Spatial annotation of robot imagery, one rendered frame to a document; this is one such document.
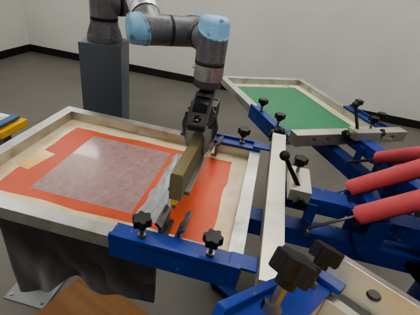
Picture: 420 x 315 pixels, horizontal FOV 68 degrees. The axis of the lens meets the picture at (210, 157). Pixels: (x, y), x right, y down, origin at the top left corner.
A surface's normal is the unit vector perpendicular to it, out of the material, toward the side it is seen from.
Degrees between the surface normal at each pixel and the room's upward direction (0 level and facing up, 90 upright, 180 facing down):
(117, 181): 0
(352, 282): 58
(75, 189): 0
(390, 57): 90
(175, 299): 0
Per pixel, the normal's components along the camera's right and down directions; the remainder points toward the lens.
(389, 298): -0.50, -0.18
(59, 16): -0.22, 0.48
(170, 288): 0.13, -0.85
